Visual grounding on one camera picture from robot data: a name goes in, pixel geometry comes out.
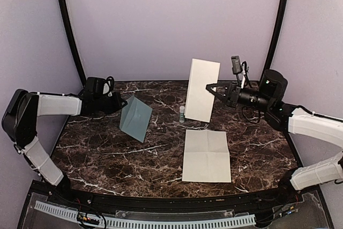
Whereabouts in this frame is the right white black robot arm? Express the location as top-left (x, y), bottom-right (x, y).
top-left (206, 69), bottom-right (342, 204)

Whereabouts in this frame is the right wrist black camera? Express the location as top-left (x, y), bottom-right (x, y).
top-left (231, 56), bottom-right (242, 75)

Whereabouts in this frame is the grey creased paper sheet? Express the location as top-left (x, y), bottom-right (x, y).
top-left (182, 129), bottom-right (232, 183)

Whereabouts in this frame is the beige ornate letter paper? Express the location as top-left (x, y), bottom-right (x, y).
top-left (185, 58), bottom-right (220, 123)

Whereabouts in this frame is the white slotted cable duct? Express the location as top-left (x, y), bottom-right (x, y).
top-left (34, 201), bottom-right (256, 229)

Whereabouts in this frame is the teal paper envelope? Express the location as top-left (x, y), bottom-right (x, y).
top-left (120, 95), bottom-right (153, 143)

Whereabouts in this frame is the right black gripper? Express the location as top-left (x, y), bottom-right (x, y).
top-left (206, 80), bottom-right (274, 112)

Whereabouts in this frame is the white green glue stick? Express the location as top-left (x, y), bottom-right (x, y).
top-left (179, 106), bottom-right (185, 123)

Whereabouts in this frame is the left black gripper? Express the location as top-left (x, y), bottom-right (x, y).
top-left (94, 91), bottom-right (127, 114)

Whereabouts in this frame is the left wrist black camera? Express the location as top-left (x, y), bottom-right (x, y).
top-left (102, 76), bottom-right (115, 97)

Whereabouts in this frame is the wrist black camera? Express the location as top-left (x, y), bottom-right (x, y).
top-left (231, 56), bottom-right (242, 75)
top-left (102, 76), bottom-right (115, 97)

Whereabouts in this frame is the black front rail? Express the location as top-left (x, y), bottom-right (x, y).
top-left (41, 186), bottom-right (296, 213)

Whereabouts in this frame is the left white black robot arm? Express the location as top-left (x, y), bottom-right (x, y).
top-left (2, 76), bottom-right (128, 205)

